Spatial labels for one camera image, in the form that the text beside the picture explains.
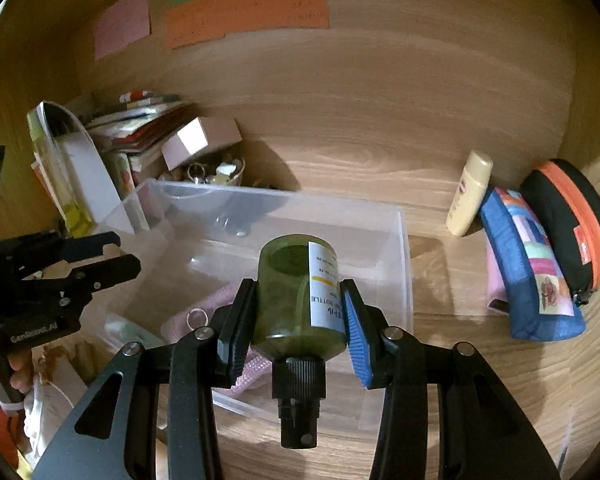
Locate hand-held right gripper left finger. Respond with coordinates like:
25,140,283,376
30,277,259,480

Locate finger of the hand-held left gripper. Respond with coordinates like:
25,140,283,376
55,254,142,312
55,230,122,266

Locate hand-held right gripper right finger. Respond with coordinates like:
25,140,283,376
340,279,563,480

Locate green bottle with black cap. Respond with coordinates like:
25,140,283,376
250,234,351,451

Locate clear plastic storage box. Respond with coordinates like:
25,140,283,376
97,177,414,431

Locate wooden desktop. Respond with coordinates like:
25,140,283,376
30,200,600,480

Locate person's left hand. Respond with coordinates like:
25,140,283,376
7,349,36,394

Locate pink knitted item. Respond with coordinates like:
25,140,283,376
159,280,272,397

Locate clear acrylic stand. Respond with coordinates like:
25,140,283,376
27,101,137,237

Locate stack of books and papers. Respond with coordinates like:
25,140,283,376
86,89,193,187

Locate bowl of keys and trinkets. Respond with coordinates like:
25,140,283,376
182,156,246,189

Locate pink wallet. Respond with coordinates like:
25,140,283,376
486,247,512,315

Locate cream sunscreen bottle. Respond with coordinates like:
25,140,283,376
445,150,494,237

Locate blue patchwork pouch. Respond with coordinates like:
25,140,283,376
480,187,587,341

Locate pink sticky note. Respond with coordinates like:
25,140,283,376
93,0,151,61

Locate black case with orange zipper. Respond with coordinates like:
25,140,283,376
520,159,600,306

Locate orange sticky note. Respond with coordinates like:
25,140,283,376
165,0,330,51

